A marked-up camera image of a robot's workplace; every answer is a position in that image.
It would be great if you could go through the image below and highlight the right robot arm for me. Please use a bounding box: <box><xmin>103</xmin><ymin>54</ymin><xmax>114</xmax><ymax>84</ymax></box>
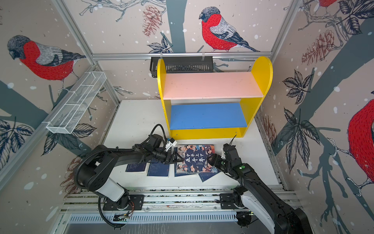
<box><xmin>208</xmin><ymin>144</ymin><xmax>313</xmax><ymax>234</ymax></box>

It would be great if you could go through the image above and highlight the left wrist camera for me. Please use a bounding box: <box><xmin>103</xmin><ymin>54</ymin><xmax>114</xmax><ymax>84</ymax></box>
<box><xmin>165</xmin><ymin>138</ymin><xmax>177</xmax><ymax>151</ymax></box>

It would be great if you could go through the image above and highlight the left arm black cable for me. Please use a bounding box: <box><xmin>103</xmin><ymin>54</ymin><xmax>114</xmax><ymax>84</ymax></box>
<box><xmin>97</xmin><ymin>197</ymin><xmax>129</xmax><ymax>229</ymax></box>

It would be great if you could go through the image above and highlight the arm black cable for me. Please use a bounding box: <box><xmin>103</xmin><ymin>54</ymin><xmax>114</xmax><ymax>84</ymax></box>
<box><xmin>236</xmin><ymin>212</ymin><xmax>261</xmax><ymax>227</ymax></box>
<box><xmin>97</xmin><ymin>197</ymin><xmax>129</xmax><ymax>229</ymax></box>

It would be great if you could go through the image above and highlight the yellow pink blue bookshelf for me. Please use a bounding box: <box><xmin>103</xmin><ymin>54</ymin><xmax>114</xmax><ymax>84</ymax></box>
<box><xmin>157</xmin><ymin>57</ymin><xmax>273</xmax><ymax>140</ymax></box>

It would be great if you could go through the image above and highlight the blue book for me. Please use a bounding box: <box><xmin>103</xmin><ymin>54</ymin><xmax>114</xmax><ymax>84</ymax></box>
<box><xmin>126</xmin><ymin>163</ymin><xmax>147</xmax><ymax>173</ymax></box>
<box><xmin>198</xmin><ymin>167</ymin><xmax>220</xmax><ymax>182</ymax></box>
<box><xmin>147</xmin><ymin>159</ymin><xmax>169</xmax><ymax>177</ymax></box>
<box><xmin>174</xmin><ymin>147</ymin><xmax>187</xmax><ymax>177</ymax></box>

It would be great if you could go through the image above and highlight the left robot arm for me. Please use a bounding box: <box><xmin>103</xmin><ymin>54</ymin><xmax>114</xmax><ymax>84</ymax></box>
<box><xmin>74</xmin><ymin>134</ymin><xmax>183</xmax><ymax>210</ymax></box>

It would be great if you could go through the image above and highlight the white wire mesh basket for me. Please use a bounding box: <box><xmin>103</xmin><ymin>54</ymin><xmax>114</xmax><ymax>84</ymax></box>
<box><xmin>46</xmin><ymin>71</ymin><xmax>107</xmax><ymax>134</ymax></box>

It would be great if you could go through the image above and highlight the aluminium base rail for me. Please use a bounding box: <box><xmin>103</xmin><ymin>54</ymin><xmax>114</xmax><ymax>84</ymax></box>
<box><xmin>59</xmin><ymin>187</ymin><xmax>304</xmax><ymax>224</ymax></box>

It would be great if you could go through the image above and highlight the black slotted wall basket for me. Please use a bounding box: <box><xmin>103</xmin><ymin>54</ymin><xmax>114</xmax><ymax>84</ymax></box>
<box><xmin>163</xmin><ymin>57</ymin><xmax>213</xmax><ymax>73</ymax></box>

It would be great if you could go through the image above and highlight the large illustrated box book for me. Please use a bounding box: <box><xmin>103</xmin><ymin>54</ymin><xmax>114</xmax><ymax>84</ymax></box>
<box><xmin>176</xmin><ymin>144</ymin><xmax>215</xmax><ymax>174</ymax></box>

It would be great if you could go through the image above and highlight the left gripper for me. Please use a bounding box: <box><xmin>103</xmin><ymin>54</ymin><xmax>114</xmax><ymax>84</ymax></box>
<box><xmin>153</xmin><ymin>149</ymin><xmax>184</xmax><ymax>164</ymax></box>

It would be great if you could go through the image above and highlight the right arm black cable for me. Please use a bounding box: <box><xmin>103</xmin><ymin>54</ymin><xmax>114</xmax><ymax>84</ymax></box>
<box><xmin>236</xmin><ymin>212</ymin><xmax>261</xmax><ymax>227</ymax></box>

